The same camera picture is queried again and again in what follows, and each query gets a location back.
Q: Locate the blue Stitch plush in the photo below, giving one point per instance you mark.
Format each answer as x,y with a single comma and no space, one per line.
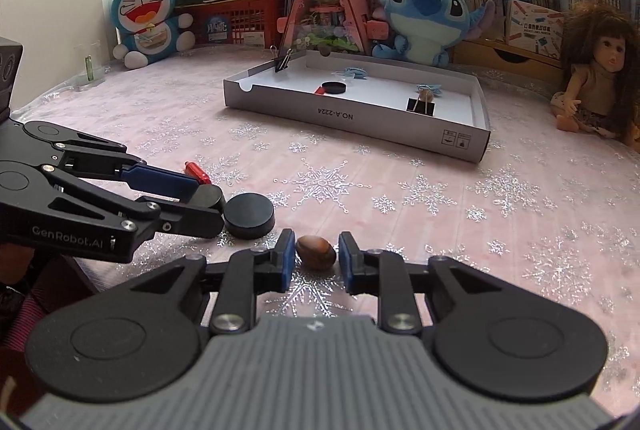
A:
426,29

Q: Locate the black round puck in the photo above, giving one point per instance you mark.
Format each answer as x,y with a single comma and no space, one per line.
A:
249,216

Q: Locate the white stationery box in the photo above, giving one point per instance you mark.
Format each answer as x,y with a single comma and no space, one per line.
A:
533,28

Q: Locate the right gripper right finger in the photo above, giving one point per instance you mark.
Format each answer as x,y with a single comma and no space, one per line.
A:
386,276

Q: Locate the large black binder clip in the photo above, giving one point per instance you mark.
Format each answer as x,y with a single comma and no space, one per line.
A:
423,104

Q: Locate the blue hair clip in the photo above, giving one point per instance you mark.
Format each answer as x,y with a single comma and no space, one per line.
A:
354,73

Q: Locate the small binder clip on tray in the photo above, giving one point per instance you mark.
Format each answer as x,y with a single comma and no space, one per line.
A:
281,57

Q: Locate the pink triangular dollhouse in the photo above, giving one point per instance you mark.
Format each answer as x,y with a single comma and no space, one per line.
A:
343,25

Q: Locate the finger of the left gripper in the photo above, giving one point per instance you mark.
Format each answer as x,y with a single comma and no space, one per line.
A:
160,180
165,212

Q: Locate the red plastic crate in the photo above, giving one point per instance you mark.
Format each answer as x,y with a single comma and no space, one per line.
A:
246,22

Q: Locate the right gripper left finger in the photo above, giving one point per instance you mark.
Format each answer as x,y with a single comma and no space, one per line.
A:
243,278

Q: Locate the brown-haired doll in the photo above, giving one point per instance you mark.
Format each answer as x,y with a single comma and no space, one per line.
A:
600,60

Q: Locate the Doraemon plush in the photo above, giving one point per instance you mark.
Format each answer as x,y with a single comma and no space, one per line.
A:
149,31

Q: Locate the wooden drawer shelf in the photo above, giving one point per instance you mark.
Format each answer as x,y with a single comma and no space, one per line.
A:
499,56

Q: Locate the black round lid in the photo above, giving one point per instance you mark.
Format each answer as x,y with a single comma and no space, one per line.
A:
333,87

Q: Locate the brown nut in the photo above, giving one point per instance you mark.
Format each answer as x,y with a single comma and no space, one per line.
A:
315,252

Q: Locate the white cardboard box tray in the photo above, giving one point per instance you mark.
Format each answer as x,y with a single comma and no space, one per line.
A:
375,106

